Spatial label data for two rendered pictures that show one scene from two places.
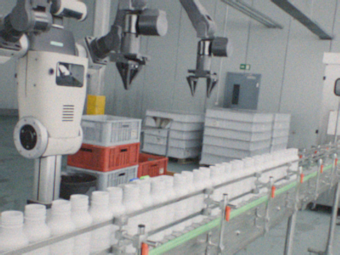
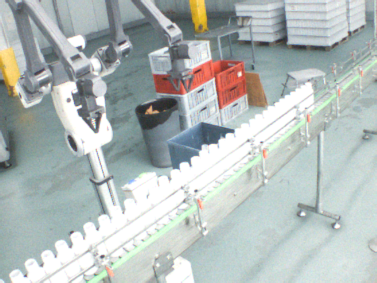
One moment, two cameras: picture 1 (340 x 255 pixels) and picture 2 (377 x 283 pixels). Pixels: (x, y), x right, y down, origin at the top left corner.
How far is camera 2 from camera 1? 76 cm
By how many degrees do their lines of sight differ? 26
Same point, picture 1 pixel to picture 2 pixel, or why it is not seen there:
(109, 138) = not seen: hidden behind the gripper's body
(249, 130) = (324, 10)
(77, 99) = not seen: hidden behind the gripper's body
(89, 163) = (171, 88)
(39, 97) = (68, 118)
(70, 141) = (101, 137)
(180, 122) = (264, 11)
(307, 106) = not seen: outside the picture
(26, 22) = (32, 87)
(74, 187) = (159, 116)
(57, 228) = (47, 269)
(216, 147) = (298, 28)
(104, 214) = (80, 248)
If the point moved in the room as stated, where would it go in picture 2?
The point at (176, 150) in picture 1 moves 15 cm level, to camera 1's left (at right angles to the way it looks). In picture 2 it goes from (266, 36) to (260, 36)
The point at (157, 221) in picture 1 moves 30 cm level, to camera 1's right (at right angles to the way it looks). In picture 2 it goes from (135, 228) to (214, 234)
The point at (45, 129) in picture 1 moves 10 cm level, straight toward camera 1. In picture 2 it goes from (79, 138) to (75, 147)
